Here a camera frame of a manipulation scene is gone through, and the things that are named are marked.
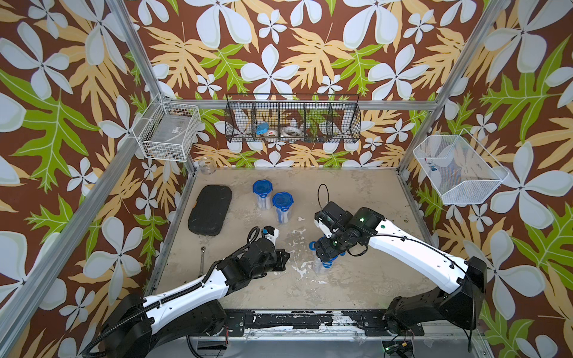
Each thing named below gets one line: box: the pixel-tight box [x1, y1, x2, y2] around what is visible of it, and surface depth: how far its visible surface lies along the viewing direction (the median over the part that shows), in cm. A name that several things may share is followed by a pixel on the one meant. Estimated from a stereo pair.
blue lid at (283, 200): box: [271, 190, 294, 212], surface depth 92 cm
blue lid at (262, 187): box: [252, 179, 274, 199], surface depth 97 cm
